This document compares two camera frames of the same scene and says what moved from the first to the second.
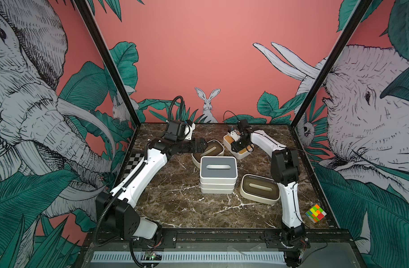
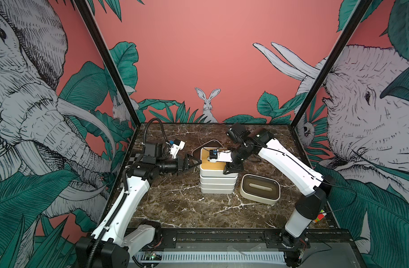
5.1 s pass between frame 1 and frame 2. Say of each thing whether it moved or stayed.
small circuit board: stayed
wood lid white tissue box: moved
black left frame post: stayed
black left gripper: moved
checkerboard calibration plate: stayed
